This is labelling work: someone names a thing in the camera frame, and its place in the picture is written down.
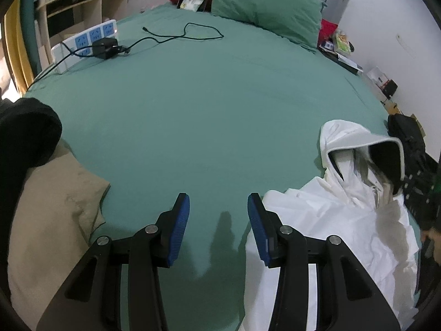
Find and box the bed with green sheet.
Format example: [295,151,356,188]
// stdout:
[22,3,391,331]

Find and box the white hooded jacket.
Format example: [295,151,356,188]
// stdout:
[238,119,423,331]

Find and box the black charger adapter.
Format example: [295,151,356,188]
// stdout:
[93,39,120,60]

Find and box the green pillow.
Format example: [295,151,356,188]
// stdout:
[209,0,327,53]

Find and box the stack of books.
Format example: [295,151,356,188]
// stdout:
[318,39,364,75]

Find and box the black charger cable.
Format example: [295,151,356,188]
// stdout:
[117,23,224,56]

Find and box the green snack packet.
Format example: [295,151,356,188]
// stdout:
[335,32,354,56]

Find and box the white and blue power strip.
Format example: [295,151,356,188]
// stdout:
[51,20,118,74]

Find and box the yellow curtain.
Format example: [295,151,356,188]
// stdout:
[3,0,35,94]

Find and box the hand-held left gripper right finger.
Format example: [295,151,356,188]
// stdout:
[247,192,402,331]

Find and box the black backpack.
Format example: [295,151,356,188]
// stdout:
[386,113,429,187]

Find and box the white box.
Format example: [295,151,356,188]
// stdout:
[366,67,391,90]

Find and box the beige cloth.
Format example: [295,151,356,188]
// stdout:
[7,141,111,330]

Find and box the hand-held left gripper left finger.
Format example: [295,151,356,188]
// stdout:
[36,192,191,331]

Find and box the black cloth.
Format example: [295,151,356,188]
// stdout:
[0,97,63,183]

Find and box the black power strip cable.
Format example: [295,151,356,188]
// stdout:
[26,46,93,93]

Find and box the small black box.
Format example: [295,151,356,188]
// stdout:
[383,79,399,98]

